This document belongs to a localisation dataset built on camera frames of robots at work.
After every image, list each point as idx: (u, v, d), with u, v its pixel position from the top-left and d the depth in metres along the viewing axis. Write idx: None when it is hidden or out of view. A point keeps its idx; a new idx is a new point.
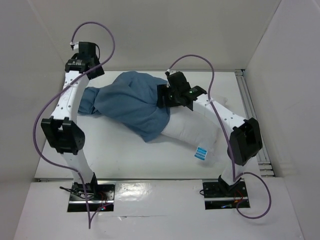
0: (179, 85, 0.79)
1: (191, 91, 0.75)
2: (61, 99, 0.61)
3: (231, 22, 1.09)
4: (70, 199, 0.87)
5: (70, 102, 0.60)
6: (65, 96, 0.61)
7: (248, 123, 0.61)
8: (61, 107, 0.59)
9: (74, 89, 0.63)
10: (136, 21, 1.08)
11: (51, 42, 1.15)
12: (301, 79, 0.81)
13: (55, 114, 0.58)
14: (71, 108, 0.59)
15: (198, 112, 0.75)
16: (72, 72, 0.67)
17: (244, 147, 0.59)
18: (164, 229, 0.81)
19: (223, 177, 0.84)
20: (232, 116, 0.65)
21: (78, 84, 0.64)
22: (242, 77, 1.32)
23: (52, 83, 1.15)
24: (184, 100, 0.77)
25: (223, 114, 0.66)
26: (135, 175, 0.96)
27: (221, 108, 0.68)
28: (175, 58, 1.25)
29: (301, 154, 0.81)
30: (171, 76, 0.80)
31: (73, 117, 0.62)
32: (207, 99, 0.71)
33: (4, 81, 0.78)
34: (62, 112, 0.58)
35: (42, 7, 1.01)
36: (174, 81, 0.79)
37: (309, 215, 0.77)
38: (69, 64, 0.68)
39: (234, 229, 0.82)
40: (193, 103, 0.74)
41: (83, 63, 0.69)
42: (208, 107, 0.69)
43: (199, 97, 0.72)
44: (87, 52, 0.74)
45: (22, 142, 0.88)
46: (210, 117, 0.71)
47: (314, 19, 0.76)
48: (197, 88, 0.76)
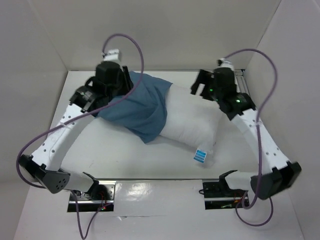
0: (225, 87, 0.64)
1: (239, 101, 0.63)
2: (50, 137, 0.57)
3: (231, 22, 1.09)
4: (70, 199, 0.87)
5: (56, 145, 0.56)
6: (54, 136, 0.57)
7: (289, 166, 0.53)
8: (44, 147, 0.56)
9: (67, 130, 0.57)
10: (136, 21, 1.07)
11: (51, 41, 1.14)
12: (301, 79, 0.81)
13: (37, 155, 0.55)
14: (53, 153, 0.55)
15: (238, 128, 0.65)
16: (75, 108, 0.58)
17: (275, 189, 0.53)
18: (164, 229, 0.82)
19: (226, 179, 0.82)
20: (275, 152, 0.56)
21: (73, 126, 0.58)
22: (242, 77, 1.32)
23: (52, 83, 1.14)
24: (226, 107, 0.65)
25: (265, 145, 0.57)
26: (135, 175, 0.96)
27: (265, 136, 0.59)
28: (175, 58, 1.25)
29: (301, 155, 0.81)
30: (221, 73, 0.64)
31: (57, 159, 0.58)
32: (255, 121, 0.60)
33: (4, 81, 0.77)
34: (42, 155, 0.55)
35: (42, 6, 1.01)
36: (222, 80, 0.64)
37: (309, 215, 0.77)
38: (78, 94, 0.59)
39: (234, 229, 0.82)
40: (236, 116, 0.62)
41: (92, 99, 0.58)
42: (252, 130, 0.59)
43: (245, 112, 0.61)
44: (103, 81, 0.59)
45: (22, 143, 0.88)
46: (249, 139, 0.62)
47: (314, 19, 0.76)
48: (247, 99, 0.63)
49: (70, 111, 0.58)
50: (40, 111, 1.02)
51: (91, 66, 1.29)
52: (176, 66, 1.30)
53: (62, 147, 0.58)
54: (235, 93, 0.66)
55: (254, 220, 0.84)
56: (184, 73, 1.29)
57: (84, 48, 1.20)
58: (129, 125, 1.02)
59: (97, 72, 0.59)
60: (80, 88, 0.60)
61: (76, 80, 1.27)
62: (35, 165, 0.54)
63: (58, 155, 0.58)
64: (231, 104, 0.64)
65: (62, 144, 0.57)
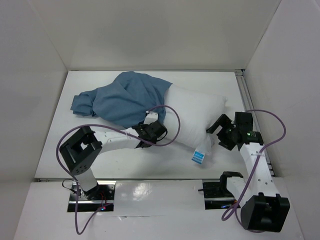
0: (241, 124, 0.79)
1: (249, 134, 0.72)
2: (112, 132, 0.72)
3: (231, 22, 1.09)
4: (70, 199, 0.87)
5: (114, 139, 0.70)
6: (115, 134, 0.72)
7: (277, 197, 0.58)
8: (105, 134, 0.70)
9: (125, 137, 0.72)
10: (136, 21, 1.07)
11: (52, 42, 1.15)
12: (301, 79, 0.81)
13: (98, 135, 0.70)
14: (109, 142, 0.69)
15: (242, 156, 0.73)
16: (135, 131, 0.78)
17: (258, 215, 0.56)
18: (165, 228, 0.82)
19: (228, 185, 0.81)
20: (267, 181, 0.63)
21: (129, 138, 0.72)
22: (242, 78, 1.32)
23: (52, 83, 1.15)
24: (238, 137, 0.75)
25: (260, 173, 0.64)
26: (135, 175, 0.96)
27: (263, 166, 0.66)
28: (175, 58, 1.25)
29: (301, 155, 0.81)
30: (238, 114, 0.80)
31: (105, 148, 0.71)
32: (258, 151, 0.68)
33: (4, 81, 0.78)
34: (102, 138, 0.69)
35: (42, 6, 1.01)
36: (239, 119, 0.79)
37: (309, 215, 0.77)
38: (138, 129, 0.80)
39: (234, 229, 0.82)
40: (243, 146, 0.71)
41: (144, 135, 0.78)
42: (252, 158, 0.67)
43: (252, 143, 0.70)
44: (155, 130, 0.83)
45: (23, 142, 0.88)
46: (248, 167, 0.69)
47: (315, 19, 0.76)
48: (258, 135, 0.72)
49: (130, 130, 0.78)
50: (40, 111, 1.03)
51: (91, 66, 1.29)
52: (176, 66, 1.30)
53: (112, 145, 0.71)
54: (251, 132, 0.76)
55: None
56: (184, 73, 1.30)
57: (85, 48, 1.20)
58: (126, 126, 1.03)
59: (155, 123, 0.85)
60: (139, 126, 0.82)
61: (76, 80, 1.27)
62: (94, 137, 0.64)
63: (107, 146, 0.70)
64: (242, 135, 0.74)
65: (116, 142, 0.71)
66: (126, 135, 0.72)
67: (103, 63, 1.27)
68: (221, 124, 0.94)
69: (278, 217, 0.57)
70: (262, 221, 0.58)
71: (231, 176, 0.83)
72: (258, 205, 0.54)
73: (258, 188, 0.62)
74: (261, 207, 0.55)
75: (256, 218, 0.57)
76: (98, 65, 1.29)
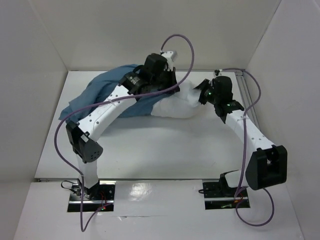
0: (222, 94, 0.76)
1: (229, 104, 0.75)
2: (96, 111, 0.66)
3: (231, 22, 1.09)
4: (70, 199, 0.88)
5: (100, 118, 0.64)
6: (101, 110, 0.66)
7: (274, 147, 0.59)
8: (90, 119, 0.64)
9: (112, 105, 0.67)
10: (136, 21, 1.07)
11: (52, 41, 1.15)
12: (301, 79, 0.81)
13: (83, 124, 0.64)
14: (97, 124, 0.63)
15: (229, 126, 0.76)
16: (122, 89, 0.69)
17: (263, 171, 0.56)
18: (165, 229, 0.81)
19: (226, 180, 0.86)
20: (260, 137, 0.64)
21: (118, 104, 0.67)
22: (242, 77, 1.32)
23: (52, 83, 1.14)
24: (219, 111, 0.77)
25: (252, 133, 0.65)
26: (135, 175, 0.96)
27: (252, 128, 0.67)
28: (175, 58, 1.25)
29: (301, 155, 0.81)
30: (219, 83, 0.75)
31: (99, 130, 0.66)
32: (242, 115, 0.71)
33: (5, 81, 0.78)
34: (87, 123, 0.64)
35: (42, 6, 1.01)
36: (220, 89, 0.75)
37: (309, 215, 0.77)
38: (128, 79, 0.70)
39: (234, 229, 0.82)
40: (227, 116, 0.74)
41: (139, 83, 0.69)
42: (239, 123, 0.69)
43: (234, 112, 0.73)
44: (151, 71, 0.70)
45: (23, 142, 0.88)
46: (239, 134, 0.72)
47: (314, 20, 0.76)
48: (237, 105, 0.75)
49: (116, 91, 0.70)
50: (40, 111, 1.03)
51: (91, 66, 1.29)
52: (176, 66, 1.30)
53: (105, 122, 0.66)
54: (229, 100, 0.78)
55: (256, 219, 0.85)
56: (184, 73, 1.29)
57: (85, 48, 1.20)
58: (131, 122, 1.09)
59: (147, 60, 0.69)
60: (130, 74, 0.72)
61: (75, 80, 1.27)
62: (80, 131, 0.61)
63: (100, 128, 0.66)
64: (223, 109, 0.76)
65: (106, 117, 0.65)
66: (111, 103, 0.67)
67: (103, 62, 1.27)
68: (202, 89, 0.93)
69: (280, 167, 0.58)
70: (269, 177, 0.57)
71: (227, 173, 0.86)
72: (259, 160, 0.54)
73: (255, 145, 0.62)
74: (262, 161, 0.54)
75: (263, 175, 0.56)
76: (98, 65, 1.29)
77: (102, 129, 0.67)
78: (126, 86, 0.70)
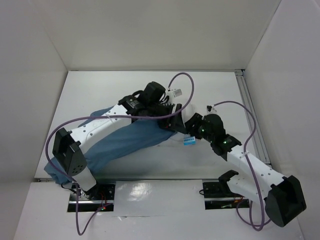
0: (217, 133, 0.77)
1: (226, 141, 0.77)
2: (92, 123, 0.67)
3: (232, 22, 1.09)
4: (70, 199, 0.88)
5: (95, 130, 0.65)
6: (97, 124, 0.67)
7: (287, 180, 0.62)
8: (85, 129, 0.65)
9: (109, 121, 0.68)
10: (136, 21, 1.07)
11: (51, 41, 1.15)
12: (301, 79, 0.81)
13: (76, 133, 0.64)
14: (90, 136, 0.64)
15: (231, 162, 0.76)
16: (121, 108, 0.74)
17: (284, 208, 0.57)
18: (164, 229, 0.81)
19: (229, 186, 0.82)
20: (269, 172, 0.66)
21: (115, 121, 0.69)
22: (242, 78, 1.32)
23: (52, 83, 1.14)
24: (219, 150, 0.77)
25: (259, 169, 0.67)
26: (134, 175, 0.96)
27: (257, 162, 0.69)
28: (175, 58, 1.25)
29: (301, 156, 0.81)
30: (211, 123, 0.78)
31: (91, 143, 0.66)
32: (242, 151, 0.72)
33: (4, 81, 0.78)
34: (80, 134, 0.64)
35: (42, 6, 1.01)
36: (213, 128, 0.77)
37: (309, 216, 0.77)
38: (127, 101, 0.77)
39: (234, 229, 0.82)
40: (228, 155, 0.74)
41: (136, 106, 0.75)
42: (243, 159, 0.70)
43: (234, 149, 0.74)
44: (150, 95, 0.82)
45: (23, 142, 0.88)
46: (244, 169, 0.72)
47: (315, 19, 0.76)
48: (233, 140, 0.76)
49: (116, 109, 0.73)
50: (40, 111, 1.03)
51: (91, 66, 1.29)
52: (176, 66, 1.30)
53: (98, 136, 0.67)
54: (224, 137, 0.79)
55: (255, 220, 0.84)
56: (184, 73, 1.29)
57: (84, 48, 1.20)
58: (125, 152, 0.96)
59: (148, 87, 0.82)
60: (129, 97, 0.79)
61: (75, 80, 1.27)
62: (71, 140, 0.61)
63: (92, 141, 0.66)
64: (222, 148, 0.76)
65: (101, 131, 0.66)
66: (109, 119, 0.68)
67: (103, 62, 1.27)
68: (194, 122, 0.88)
69: (297, 197, 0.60)
70: (290, 209, 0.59)
71: (230, 178, 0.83)
72: (279, 197, 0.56)
73: (267, 182, 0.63)
74: (281, 197, 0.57)
75: (285, 210, 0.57)
76: (98, 65, 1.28)
77: (94, 142, 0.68)
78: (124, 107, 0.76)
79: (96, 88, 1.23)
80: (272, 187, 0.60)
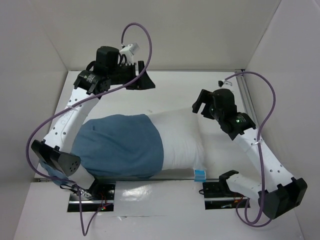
0: (225, 108, 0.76)
1: (239, 120, 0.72)
2: (60, 121, 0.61)
3: (231, 22, 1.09)
4: (70, 199, 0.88)
5: (67, 128, 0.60)
6: (64, 120, 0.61)
7: (295, 183, 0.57)
8: (56, 131, 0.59)
9: (75, 111, 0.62)
10: (136, 21, 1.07)
11: (51, 41, 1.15)
12: (301, 79, 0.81)
13: (49, 139, 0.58)
14: (64, 135, 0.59)
15: (240, 146, 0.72)
16: (80, 91, 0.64)
17: (282, 207, 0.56)
18: (165, 229, 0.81)
19: (228, 184, 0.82)
20: (279, 169, 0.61)
21: (80, 108, 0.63)
22: (242, 78, 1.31)
23: (52, 82, 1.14)
24: (228, 127, 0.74)
25: (268, 164, 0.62)
26: None
27: (267, 155, 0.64)
28: (175, 58, 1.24)
29: (301, 156, 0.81)
30: (220, 96, 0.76)
31: (70, 140, 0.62)
32: (255, 138, 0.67)
33: (4, 81, 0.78)
34: (54, 137, 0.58)
35: (42, 6, 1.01)
36: (222, 103, 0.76)
37: (308, 215, 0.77)
38: (81, 79, 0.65)
39: (234, 229, 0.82)
40: (238, 135, 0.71)
41: (95, 79, 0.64)
42: (254, 148, 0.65)
43: (246, 131, 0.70)
44: (105, 63, 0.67)
45: (23, 142, 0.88)
46: (252, 158, 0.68)
47: (315, 20, 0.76)
48: (246, 119, 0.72)
49: (75, 95, 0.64)
50: (40, 111, 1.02)
51: None
52: (176, 66, 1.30)
53: (72, 130, 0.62)
54: (235, 115, 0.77)
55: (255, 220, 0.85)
56: (183, 73, 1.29)
57: (84, 48, 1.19)
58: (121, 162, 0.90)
59: (99, 55, 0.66)
60: (84, 72, 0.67)
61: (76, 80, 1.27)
62: (49, 147, 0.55)
63: (69, 138, 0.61)
64: (232, 125, 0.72)
65: (71, 126, 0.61)
66: (73, 109, 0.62)
67: None
68: (204, 100, 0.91)
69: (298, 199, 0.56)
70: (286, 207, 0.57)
71: (229, 177, 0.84)
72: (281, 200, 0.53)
73: (275, 181, 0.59)
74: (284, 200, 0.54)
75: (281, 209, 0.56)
76: None
77: (72, 139, 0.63)
78: (83, 86, 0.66)
79: None
80: (279, 187, 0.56)
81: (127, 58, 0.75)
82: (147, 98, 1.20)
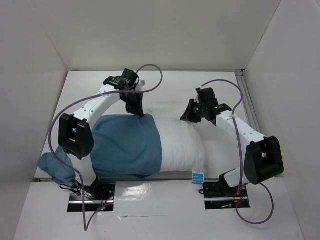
0: (207, 101, 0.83)
1: (217, 107, 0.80)
2: (88, 103, 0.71)
3: (231, 22, 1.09)
4: (70, 199, 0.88)
5: (94, 108, 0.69)
6: (93, 102, 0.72)
7: (267, 140, 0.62)
8: (85, 109, 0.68)
9: (104, 98, 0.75)
10: (136, 21, 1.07)
11: (51, 41, 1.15)
12: (301, 79, 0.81)
13: (78, 114, 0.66)
14: (93, 113, 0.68)
15: (220, 127, 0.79)
16: (108, 86, 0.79)
17: (260, 164, 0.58)
18: (164, 229, 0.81)
19: (226, 179, 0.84)
20: (251, 132, 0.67)
21: (108, 97, 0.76)
22: (242, 77, 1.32)
23: (52, 83, 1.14)
24: (209, 115, 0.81)
25: (243, 130, 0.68)
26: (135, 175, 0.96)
27: (242, 125, 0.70)
28: (175, 58, 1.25)
29: (301, 156, 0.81)
30: (202, 92, 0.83)
31: (93, 120, 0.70)
32: (230, 115, 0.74)
33: (4, 81, 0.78)
34: (83, 113, 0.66)
35: (42, 6, 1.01)
36: (204, 97, 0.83)
37: (308, 215, 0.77)
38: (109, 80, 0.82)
39: (234, 230, 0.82)
40: (216, 118, 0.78)
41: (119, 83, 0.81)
42: (230, 121, 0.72)
43: (223, 113, 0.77)
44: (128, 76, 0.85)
45: (23, 142, 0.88)
46: (232, 133, 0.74)
47: (315, 20, 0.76)
48: (223, 105, 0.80)
49: (102, 88, 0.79)
50: (40, 111, 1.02)
51: (91, 66, 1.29)
52: (176, 66, 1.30)
53: (97, 113, 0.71)
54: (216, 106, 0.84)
55: (255, 219, 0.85)
56: (184, 74, 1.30)
57: (84, 48, 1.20)
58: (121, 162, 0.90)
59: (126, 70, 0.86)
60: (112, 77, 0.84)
61: (76, 81, 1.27)
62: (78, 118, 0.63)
63: (93, 118, 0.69)
64: (212, 112, 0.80)
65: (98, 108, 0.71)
66: (102, 95, 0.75)
67: (103, 62, 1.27)
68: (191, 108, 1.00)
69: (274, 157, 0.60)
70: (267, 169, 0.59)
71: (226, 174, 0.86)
72: (256, 153, 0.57)
73: (248, 139, 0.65)
74: (259, 153, 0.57)
75: (261, 167, 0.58)
76: (98, 65, 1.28)
77: (94, 121, 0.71)
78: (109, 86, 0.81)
79: (96, 88, 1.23)
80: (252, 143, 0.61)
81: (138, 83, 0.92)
82: (146, 98, 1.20)
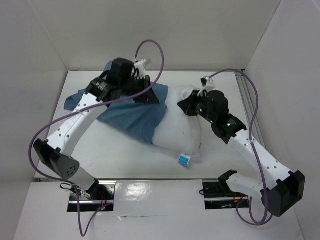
0: (220, 113, 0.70)
1: (229, 123, 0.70)
2: (66, 123, 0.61)
3: (231, 22, 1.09)
4: (70, 199, 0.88)
5: (71, 131, 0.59)
6: (70, 123, 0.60)
7: (293, 176, 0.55)
8: (60, 133, 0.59)
9: (82, 116, 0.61)
10: (136, 21, 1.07)
11: (51, 41, 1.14)
12: (301, 79, 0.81)
13: (52, 140, 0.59)
14: (68, 139, 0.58)
15: (234, 148, 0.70)
16: (90, 97, 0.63)
17: (284, 202, 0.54)
18: (164, 229, 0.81)
19: (229, 183, 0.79)
20: (275, 165, 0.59)
21: (88, 114, 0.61)
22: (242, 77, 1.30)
23: (52, 82, 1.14)
24: (220, 132, 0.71)
25: (265, 161, 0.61)
26: (134, 175, 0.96)
27: (262, 153, 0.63)
28: (175, 57, 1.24)
29: (301, 156, 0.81)
30: (214, 101, 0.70)
31: (73, 142, 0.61)
32: (248, 138, 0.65)
33: (4, 81, 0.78)
34: (57, 139, 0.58)
35: (42, 6, 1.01)
36: (215, 107, 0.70)
37: (308, 215, 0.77)
38: (93, 86, 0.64)
39: (234, 230, 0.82)
40: (231, 139, 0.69)
41: (106, 88, 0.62)
42: (248, 148, 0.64)
43: (238, 133, 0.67)
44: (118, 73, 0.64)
45: (23, 142, 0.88)
46: (248, 159, 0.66)
47: (315, 19, 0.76)
48: (237, 121, 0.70)
49: (85, 100, 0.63)
50: (40, 111, 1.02)
51: (90, 66, 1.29)
52: (176, 66, 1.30)
53: (76, 134, 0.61)
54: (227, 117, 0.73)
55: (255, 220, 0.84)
56: (183, 73, 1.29)
57: (84, 48, 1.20)
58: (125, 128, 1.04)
59: (114, 64, 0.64)
60: (96, 80, 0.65)
61: (76, 80, 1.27)
62: (50, 149, 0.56)
63: (72, 142, 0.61)
64: (224, 129, 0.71)
65: (76, 129, 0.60)
66: (80, 113, 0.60)
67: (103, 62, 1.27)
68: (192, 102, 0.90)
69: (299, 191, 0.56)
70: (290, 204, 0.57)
71: (230, 177, 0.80)
72: (284, 196, 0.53)
73: (273, 176, 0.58)
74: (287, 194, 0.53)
75: (285, 205, 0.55)
76: (98, 65, 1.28)
77: (75, 141, 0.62)
78: (94, 93, 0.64)
79: None
80: (278, 183, 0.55)
81: (140, 71, 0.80)
82: None
